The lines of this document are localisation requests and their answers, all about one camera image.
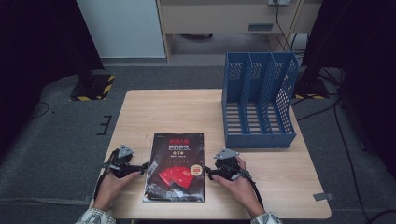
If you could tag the grey tape strip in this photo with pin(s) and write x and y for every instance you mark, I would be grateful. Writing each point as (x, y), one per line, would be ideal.
(87, 198)
(322, 196)

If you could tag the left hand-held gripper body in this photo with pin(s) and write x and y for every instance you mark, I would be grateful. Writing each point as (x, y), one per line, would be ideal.
(120, 163)

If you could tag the black tape floor mark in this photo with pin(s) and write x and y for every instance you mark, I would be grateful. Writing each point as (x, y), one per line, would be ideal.
(105, 125)

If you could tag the white cabinet panel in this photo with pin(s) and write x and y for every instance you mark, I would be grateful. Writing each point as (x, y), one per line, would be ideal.
(124, 28)

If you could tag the black book with red print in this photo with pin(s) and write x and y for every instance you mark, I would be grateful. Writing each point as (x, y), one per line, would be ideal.
(177, 161)

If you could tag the black curtain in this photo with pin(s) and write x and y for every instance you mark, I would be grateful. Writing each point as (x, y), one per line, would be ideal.
(37, 62)
(361, 62)

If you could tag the grey label on desk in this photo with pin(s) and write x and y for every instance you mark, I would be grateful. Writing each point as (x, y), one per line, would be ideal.
(260, 27)

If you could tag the white power strip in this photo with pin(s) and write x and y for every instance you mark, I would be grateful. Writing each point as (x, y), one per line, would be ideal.
(279, 2)

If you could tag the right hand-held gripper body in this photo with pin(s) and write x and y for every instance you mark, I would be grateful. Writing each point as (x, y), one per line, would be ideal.
(227, 168)

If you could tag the light wooden desk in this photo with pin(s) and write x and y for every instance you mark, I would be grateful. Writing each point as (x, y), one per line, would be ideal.
(218, 18)

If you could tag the person's right hand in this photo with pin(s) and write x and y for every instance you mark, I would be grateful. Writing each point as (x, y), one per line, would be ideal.
(243, 189)

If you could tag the black striped stand base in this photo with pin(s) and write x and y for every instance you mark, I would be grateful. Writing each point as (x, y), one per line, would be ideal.
(93, 88)
(311, 90)

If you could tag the person's left hand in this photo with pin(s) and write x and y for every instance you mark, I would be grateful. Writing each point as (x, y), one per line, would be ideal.
(109, 189)

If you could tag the blue plastic file rack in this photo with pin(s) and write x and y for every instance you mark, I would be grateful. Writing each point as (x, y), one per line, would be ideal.
(258, 93)

